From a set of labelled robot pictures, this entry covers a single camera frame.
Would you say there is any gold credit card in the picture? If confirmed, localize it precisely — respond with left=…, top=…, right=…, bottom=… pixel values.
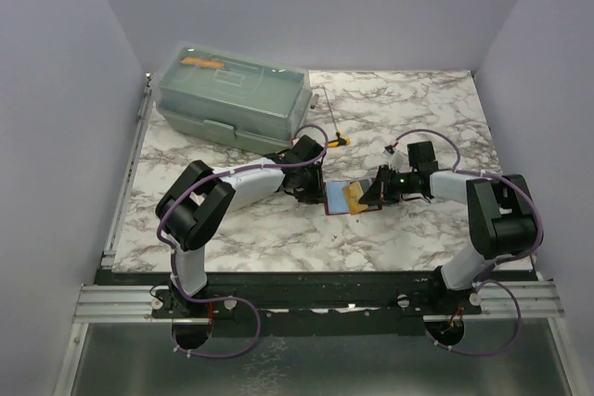
left=342, top=181, right=370, bottom=215

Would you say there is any yellow black T-handle hex key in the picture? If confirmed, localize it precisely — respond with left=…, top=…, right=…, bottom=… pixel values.
left=322, top=86, right=351, bottom=148

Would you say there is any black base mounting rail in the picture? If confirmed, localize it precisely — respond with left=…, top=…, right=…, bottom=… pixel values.
left=95, top=268, right=496, bottom=339

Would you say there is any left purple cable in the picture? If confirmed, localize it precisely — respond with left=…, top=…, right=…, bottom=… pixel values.
left=156, top=123, right=329, bottom=361

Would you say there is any green plastic toolbox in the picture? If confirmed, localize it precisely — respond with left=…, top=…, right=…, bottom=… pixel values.
left=153, top=44, right=314, bottom=155

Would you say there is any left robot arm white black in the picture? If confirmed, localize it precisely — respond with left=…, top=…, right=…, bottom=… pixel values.
left=155, top=135, right=327, bottom=317

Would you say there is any red leather card holder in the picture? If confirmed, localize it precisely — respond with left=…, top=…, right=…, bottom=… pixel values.
left=324, top=178, right=382, bottom=216

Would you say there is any white rectangular plastic tray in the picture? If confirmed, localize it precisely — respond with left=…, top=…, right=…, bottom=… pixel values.
left=189, top=192, right=208, bottom=207

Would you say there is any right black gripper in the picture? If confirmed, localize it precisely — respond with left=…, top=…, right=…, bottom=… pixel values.
left=359, top=165, right=419, bottom=206

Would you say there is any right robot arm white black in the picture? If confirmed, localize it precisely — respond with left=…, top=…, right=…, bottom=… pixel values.
left=357, top=141, right=544, bottom=314

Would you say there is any orange tool inside toolbox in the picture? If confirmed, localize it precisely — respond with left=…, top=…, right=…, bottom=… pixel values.
left=180, top=57, right=226, bottom=70

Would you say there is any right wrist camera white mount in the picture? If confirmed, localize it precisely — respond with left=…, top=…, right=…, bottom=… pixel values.
left=384, top=145, right=406, bottom=172

